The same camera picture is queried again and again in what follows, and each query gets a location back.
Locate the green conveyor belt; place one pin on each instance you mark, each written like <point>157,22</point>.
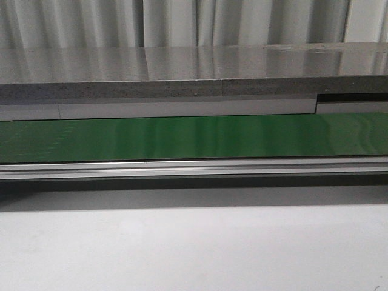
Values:
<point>199,137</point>

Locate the grey stone counter ledge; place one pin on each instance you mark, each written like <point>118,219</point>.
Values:
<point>86,83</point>

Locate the white pleated curtain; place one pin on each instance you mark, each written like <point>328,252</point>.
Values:
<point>65,24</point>

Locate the aluminium conveyor frame rail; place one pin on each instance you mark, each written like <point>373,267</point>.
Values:
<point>191,168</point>

